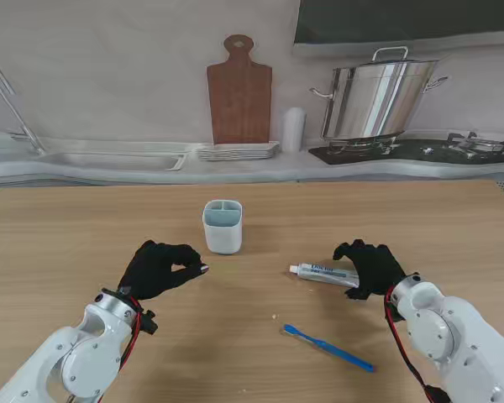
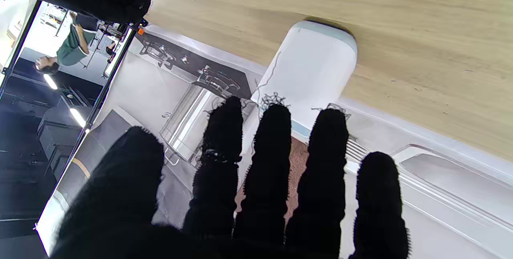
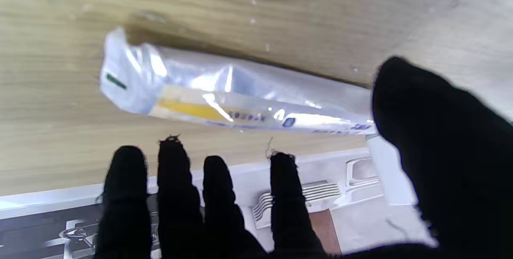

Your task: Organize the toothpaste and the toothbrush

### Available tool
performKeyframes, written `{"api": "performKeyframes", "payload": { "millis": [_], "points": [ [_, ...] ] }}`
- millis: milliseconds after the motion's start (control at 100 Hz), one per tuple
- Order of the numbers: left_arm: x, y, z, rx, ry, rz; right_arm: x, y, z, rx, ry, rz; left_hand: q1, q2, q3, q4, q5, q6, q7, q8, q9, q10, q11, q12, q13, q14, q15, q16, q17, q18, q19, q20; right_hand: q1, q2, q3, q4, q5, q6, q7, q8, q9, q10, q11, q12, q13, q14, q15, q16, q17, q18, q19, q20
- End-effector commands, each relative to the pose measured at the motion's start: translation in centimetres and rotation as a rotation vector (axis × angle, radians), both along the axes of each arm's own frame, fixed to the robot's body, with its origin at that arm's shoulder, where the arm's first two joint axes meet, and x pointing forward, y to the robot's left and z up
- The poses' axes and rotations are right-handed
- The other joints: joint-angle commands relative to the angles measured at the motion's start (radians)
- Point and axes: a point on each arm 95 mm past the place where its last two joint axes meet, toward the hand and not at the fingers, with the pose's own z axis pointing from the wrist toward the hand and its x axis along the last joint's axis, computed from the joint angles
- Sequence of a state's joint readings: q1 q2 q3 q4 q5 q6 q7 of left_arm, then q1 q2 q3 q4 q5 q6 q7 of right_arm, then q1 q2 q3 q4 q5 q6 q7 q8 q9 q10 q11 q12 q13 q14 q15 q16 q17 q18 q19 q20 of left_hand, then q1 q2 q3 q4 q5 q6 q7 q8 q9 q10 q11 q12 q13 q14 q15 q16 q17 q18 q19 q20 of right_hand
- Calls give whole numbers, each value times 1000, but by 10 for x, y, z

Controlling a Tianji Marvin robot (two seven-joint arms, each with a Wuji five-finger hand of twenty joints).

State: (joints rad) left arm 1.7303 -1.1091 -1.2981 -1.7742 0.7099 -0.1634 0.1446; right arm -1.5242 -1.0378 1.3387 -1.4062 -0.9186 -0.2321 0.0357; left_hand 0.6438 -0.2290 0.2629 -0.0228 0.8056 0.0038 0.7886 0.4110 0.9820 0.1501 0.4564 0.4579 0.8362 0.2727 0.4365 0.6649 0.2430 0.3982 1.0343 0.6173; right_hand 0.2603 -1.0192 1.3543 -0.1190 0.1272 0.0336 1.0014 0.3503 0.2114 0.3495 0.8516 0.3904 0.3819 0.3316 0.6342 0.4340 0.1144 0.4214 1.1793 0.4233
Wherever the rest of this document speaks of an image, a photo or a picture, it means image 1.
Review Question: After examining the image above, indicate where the white cylinder container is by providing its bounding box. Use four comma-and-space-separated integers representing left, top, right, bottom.
280, 107, 307, 154

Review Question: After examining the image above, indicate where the stainless steel stockpot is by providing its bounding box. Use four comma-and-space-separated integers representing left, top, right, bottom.
309, 46, 449, 144

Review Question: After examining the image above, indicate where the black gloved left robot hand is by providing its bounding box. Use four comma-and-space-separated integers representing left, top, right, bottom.
117, 239, 211, 301

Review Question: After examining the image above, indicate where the brown wooden cutting board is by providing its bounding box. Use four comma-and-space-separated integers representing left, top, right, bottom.
206, 34, 273, 146

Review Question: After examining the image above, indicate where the white toothpaste tube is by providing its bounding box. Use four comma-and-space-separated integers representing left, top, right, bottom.
288, 262, 360, 289

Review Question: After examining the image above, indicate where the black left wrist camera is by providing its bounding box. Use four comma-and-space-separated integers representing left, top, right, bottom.
140, 309, 159, 336

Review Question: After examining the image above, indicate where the red left arm cable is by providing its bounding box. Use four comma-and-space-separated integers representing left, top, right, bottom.
118, 296, 144, 373

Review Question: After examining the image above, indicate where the black gas stove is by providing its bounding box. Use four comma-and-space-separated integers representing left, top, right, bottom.
308, 132, 504, 165

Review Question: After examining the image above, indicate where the white toothbrush holder cup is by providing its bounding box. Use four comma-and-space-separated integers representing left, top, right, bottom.
202, 200, 244, 255

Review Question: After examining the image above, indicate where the chrome faucet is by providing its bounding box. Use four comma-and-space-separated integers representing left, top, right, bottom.
0, 57, 47, 155

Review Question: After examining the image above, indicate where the stainless steel sink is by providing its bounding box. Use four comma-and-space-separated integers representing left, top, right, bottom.
33, 150, 190, 172

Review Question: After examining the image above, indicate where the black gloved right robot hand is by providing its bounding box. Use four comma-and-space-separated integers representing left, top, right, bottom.
332, 238, 408, 301

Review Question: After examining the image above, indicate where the blue toothbrush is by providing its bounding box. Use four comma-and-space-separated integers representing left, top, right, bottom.
281, 323, 375, 374

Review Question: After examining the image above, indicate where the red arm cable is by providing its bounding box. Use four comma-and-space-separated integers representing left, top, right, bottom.
118, 296, 144, 373
384, 285, 429, 390

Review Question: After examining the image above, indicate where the stack of white plates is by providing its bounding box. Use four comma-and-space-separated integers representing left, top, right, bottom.
195, 141, 281, 162

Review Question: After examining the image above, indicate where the dark range hood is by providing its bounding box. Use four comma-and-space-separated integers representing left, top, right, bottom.
292, 0, 504, 58

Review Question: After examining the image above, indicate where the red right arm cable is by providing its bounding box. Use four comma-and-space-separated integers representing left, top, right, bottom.
384, 285, 429, 390

